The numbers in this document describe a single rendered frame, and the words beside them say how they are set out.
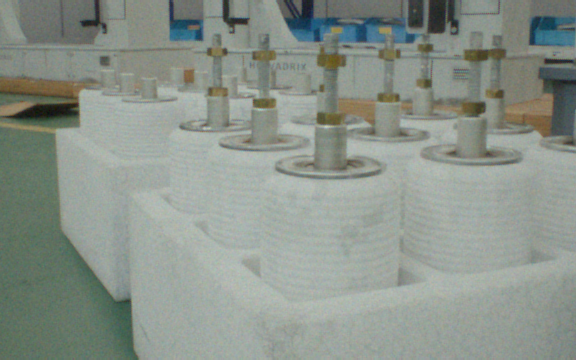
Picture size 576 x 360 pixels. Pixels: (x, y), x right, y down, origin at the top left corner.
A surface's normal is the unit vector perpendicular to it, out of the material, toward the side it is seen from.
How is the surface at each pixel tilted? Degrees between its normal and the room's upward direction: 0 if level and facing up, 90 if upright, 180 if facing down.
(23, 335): 0
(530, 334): 90
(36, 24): 90
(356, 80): 90
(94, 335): 0
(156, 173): 90
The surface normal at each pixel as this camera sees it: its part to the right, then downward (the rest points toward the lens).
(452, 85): -0.60, 0.15
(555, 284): 0.41, 0.18
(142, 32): 0.80, 0.11
